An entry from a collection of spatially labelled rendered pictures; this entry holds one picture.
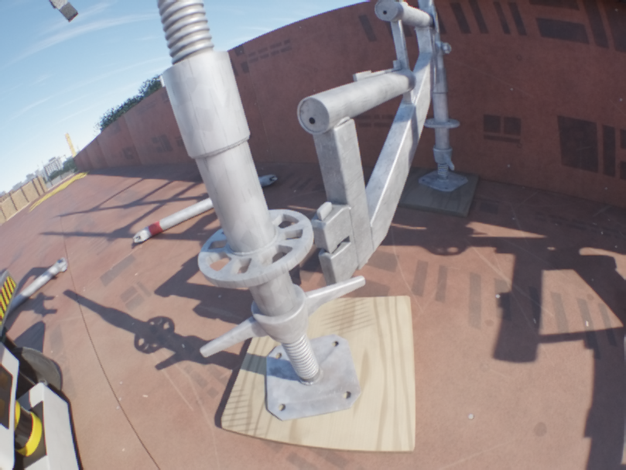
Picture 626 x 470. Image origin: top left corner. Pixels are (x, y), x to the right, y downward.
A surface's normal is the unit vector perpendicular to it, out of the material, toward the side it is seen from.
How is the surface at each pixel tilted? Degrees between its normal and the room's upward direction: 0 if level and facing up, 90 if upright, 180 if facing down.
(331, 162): 92
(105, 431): 0
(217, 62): 90
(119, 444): 0
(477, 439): 0
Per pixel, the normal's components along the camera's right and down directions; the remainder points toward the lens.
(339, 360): -0.20, -0.82
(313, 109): -0.58, 0.56
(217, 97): 0.58, 0.33
